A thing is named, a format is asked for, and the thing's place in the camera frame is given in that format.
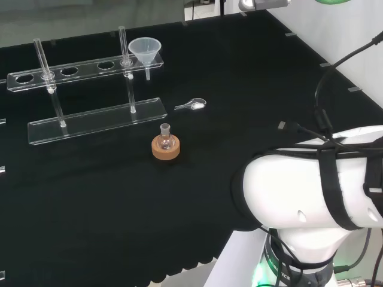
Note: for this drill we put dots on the translucent plastic funnel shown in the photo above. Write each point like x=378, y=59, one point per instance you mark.
x=145, y=49

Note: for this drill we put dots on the glass weighing funnel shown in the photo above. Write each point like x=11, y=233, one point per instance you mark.
x=194, y=104

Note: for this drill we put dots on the clear acrylic funnel stand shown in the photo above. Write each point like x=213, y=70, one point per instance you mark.
x=98, y=115

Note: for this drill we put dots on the small round-bottom glass flask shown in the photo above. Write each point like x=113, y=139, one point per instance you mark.
x=165, y=140

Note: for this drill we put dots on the black bench cloth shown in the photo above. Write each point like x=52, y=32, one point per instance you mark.
x=119, y=194

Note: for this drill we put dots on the black tripod pole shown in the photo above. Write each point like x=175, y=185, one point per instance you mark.
x=222, y=6

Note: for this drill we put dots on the grey device housing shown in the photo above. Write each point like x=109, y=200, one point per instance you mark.
x=263, y=3

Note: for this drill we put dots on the green lamp shade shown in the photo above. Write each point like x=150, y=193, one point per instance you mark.
x=332, y=1

